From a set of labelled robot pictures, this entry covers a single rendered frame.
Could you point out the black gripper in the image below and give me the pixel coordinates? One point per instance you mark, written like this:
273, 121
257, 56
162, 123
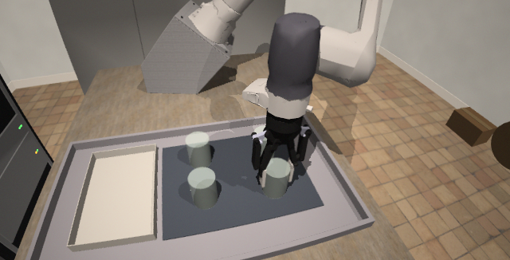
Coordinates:
274, 126

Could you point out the clear glass cylinder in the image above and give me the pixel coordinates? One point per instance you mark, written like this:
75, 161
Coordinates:
276, 180
203, 187
198, 149
258, 130

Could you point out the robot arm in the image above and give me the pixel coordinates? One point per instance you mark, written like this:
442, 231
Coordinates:
344, 57

